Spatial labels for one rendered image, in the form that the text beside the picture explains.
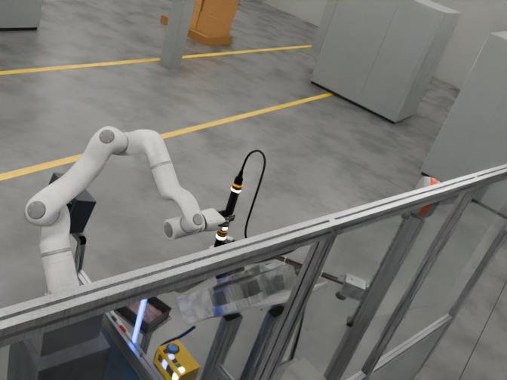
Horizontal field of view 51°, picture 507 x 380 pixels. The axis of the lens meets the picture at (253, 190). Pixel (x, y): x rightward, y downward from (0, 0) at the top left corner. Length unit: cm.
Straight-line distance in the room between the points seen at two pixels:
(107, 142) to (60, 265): 52
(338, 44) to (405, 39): 120
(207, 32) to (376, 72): 324
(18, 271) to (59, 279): 188
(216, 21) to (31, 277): 728
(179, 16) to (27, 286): 536
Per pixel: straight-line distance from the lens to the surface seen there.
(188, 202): 208
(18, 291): 395
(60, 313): 92
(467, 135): 756
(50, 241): 224
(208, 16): 1043
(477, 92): 746
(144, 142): 218
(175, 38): 844
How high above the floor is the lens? 269
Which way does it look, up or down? 28 degrees down
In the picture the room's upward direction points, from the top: 19 degrees clockwise
